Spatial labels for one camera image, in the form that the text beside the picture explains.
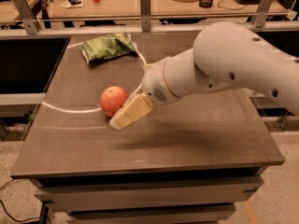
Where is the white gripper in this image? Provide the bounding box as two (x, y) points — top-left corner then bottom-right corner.
(109, 61), (179, 129)

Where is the red apple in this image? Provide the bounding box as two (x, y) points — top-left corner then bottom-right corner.
(100, 86), (129, 118)

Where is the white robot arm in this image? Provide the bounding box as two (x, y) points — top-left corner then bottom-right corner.
(109, 22), (299, 129)

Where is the green chip bag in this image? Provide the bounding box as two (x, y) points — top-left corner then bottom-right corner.
(79, 33), (137, 63)

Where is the grey table with drawers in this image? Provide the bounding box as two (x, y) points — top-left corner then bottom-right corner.
(11, 32), (284, 224)

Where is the black mesh pen cup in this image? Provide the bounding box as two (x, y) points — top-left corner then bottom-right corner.
(199, 0), (213, 8)

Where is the wooden background desk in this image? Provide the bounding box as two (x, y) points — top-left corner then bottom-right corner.
(0, 0), (287, 21)

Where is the metal railing with posts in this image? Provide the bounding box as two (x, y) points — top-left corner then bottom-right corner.
(0, 0), (299, 41)

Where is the black floor cable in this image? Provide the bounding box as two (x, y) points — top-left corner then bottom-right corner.
(0, 179), (43, 224)

